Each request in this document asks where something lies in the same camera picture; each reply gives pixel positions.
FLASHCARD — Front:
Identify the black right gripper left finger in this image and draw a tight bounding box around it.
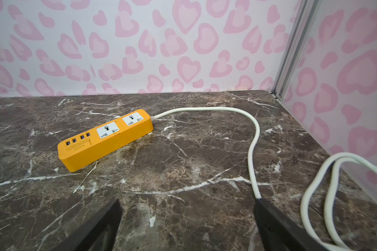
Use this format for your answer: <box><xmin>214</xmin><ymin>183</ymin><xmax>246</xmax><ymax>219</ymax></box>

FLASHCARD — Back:
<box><xmin>53</xmin><ymin>199</ymin><xmax>123</xmax><ymax>251</ymax></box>

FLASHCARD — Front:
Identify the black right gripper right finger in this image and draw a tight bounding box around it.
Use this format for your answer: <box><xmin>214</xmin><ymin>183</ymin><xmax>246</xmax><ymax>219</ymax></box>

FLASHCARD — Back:
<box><xmin>253</xmin><ymin>198</ymin><xmax>327</xmax><ymax>251</ymax></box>

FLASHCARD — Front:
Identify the orange power strip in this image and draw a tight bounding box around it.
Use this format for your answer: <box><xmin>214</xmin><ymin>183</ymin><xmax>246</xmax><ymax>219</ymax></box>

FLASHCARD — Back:
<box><xmin>58</xmin><ymin>109</ymin><xmax>154</xmax><ymax>173</ymax></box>

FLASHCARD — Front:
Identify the white power strip cable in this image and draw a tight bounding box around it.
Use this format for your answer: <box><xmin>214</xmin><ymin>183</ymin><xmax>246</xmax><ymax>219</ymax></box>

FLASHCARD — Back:
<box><xmin>151</xmin><ymin>106</ymin><xmax>377</xmax><ymax>251</ymax></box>

